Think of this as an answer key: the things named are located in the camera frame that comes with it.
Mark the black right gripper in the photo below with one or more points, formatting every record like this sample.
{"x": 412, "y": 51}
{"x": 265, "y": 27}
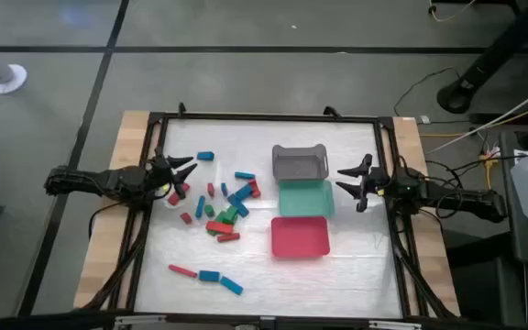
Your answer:
{"x": 374, "y": 183}

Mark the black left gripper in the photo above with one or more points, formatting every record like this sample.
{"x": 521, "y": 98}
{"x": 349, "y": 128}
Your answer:
{"x": 161, "y": 176}

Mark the short blue block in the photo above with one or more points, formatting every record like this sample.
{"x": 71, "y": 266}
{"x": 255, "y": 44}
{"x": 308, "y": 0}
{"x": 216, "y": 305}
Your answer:
{"x": 205, "y": 156}

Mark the large red block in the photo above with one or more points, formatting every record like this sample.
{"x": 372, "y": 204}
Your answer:
{"x": 173, "y": 198}

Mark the small red block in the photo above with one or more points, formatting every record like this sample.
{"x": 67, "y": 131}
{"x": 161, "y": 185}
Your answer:
{"x": 210, "y": 189}

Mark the small blue block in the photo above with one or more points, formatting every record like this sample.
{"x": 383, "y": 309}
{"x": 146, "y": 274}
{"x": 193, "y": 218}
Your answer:
{"x": 224, "y": 189}

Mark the green cylinder block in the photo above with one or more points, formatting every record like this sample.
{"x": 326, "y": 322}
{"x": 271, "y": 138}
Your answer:
{"x": 209, "y": 210}

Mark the thin blue block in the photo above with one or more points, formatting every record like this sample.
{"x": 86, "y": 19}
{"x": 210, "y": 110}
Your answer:
{"x": 245, "y": 175}

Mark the long green block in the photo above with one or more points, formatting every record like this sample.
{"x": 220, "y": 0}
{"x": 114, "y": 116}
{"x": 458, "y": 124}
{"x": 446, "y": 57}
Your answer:
{"x": 231, "y": 213}

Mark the wide blue block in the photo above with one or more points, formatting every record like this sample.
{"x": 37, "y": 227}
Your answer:
{"x": 244, "y": 191}

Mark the long blue block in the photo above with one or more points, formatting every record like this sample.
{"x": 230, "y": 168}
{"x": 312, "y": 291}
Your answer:
{"x": 238, "y": 205}

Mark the red arch block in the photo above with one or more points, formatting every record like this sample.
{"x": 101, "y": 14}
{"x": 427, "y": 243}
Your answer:
{"x": 255, "y": 188}

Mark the red rod block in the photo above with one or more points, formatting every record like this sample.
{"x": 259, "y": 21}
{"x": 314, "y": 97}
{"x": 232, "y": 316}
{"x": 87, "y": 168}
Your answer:
{"x": 228, "y": 237}

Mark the thin long red block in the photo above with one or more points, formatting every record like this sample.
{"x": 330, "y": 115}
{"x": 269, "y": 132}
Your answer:
{"x": 182, "y": 271}

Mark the blue rectangular block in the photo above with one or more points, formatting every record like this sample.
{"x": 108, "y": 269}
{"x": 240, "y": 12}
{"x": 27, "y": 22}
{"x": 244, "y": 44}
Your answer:
{"x": 231, "y": 285}
{"x": 209, "y": 275}

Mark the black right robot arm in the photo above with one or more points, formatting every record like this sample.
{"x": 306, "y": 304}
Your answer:
{"x": 452, "y": 197}

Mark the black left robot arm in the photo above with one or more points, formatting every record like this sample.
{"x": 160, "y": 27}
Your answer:
{"x": 85, "y": 181}

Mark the teal plastic tray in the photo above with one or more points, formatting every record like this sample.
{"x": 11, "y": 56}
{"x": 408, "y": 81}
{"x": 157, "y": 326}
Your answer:
{"x": 305, "y": 199}

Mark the grey plastic bin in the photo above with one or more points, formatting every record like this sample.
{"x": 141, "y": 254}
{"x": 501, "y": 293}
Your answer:
{"x": 300, "y": 165}

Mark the red plastic tray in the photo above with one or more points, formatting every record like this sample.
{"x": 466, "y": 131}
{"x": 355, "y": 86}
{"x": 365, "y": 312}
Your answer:
{"x": 300, "y": 238}

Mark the small white tag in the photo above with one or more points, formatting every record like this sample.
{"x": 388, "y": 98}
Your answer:
{"x": 424, "y": 119}

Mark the black floor stand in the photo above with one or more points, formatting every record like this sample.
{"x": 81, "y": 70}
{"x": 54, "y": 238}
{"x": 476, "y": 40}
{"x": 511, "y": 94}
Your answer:
{"x": 456, "y": 98}

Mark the white table mat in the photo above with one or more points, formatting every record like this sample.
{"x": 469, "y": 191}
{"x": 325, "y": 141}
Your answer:
{"x": 268, "y": 284}

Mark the power strip with plugs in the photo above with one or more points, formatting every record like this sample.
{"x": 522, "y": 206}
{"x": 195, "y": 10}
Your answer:
{"x": 491, "y": 151}

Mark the black frame clamp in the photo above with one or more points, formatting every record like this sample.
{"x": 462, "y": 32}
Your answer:
{"x": 331, "y": 111}
{"x": 181, "y": 109}

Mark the black aluminium table frame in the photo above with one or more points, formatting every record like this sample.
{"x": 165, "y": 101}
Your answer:
{"x": 268, "y": 117}

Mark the silver metal bracket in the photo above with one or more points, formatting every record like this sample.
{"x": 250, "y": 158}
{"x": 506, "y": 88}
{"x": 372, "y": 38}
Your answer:
{"x": 267, "y": 322}
{"x": 140, "y": 319}
{"x": 394, "y": 325}

